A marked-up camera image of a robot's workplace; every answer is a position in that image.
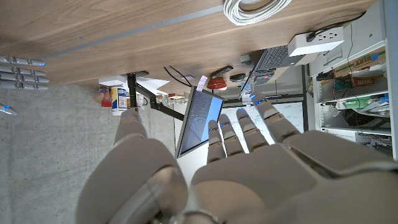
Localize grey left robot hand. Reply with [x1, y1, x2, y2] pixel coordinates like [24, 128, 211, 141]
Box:
[75, 92, 398, 224]

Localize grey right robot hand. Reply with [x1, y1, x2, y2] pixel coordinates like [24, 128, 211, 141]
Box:
[0, 55, 50, 116]

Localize white Ethernet cable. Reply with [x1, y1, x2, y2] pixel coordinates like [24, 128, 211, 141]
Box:
[223, 0, 293, 26]

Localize clear hand sanitizer bottle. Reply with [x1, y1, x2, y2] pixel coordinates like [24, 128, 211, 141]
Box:
[241, 81, 255, 105]

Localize black computer monitor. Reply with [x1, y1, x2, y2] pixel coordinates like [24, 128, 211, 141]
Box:
[175, 86, 225, 159]

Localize small white box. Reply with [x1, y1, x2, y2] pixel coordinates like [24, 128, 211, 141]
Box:
[98, 74, 128, 87]

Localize white wipes canister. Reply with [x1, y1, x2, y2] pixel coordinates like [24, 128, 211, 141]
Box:
[111, 86, 128, 116]

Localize red bowl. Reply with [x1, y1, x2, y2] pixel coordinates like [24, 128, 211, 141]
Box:
[206, 77, 228, 91]

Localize black computer mouse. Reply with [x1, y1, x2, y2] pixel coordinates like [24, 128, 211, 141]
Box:
[229, 73, 247, 83]

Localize white paper tag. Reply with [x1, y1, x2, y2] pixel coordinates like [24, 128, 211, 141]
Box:
[196, 75, 208, 93]

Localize black remote control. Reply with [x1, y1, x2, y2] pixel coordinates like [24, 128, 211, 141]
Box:
[210, 65, 234, 78]

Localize large black keyboard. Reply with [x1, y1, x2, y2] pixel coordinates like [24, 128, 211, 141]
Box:
[254, 45, 308, 74]

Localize white paper sheet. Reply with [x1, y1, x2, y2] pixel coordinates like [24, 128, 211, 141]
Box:
[136, 77, 171, 96]

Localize white power strip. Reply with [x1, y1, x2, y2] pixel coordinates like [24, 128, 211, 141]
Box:
[287, 26, 345, 57]

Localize brown cardboard box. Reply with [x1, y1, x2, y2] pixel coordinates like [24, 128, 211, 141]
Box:
[334, 46, 388, 78]

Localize white shelf cabinet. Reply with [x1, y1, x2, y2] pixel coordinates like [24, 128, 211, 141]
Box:
[307, 0, 398, 161]

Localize black monitor cables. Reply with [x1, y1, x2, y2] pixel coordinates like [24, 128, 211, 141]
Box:
[163, 65, 193, 88]

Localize black power strip cord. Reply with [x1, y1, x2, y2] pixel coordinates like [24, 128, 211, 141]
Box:
[306, 11, 368, 41]

